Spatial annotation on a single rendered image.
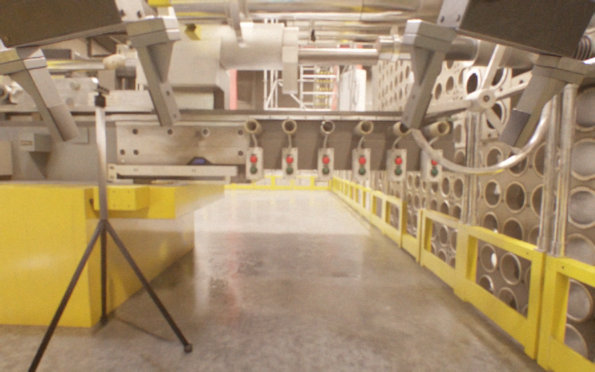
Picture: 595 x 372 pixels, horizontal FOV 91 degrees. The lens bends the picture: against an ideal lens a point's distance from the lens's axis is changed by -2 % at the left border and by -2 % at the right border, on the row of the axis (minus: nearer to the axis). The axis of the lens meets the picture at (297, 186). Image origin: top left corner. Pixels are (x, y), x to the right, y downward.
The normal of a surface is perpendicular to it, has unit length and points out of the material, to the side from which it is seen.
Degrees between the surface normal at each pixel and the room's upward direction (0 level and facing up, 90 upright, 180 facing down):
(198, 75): 90
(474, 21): 113
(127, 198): 90
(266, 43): 104
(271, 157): 90
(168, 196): 90
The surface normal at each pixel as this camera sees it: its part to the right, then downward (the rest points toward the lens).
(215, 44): 0.00, -0.31
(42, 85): 0.99, -0.11
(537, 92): -0.98, -0.13
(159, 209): -0.01, 0.07
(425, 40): 0.07, 0.46
